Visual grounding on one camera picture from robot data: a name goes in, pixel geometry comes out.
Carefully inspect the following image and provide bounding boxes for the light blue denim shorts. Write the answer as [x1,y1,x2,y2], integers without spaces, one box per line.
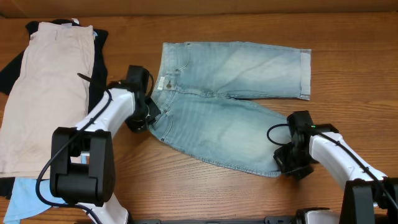
[149,42,311,177]

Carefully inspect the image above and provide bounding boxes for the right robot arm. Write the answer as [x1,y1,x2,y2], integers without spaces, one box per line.
[266,111,397,224]

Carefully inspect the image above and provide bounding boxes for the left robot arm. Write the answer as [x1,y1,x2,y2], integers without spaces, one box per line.
[47,65,160,223]

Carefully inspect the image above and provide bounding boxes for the beige shorts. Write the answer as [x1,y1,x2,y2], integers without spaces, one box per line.
[1,22,95,178]

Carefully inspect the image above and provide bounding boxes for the light blue shirt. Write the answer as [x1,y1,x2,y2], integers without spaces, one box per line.
[3,177,51,224]

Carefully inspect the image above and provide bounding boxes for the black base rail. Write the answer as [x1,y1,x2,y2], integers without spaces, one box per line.
[127,216,303,224]

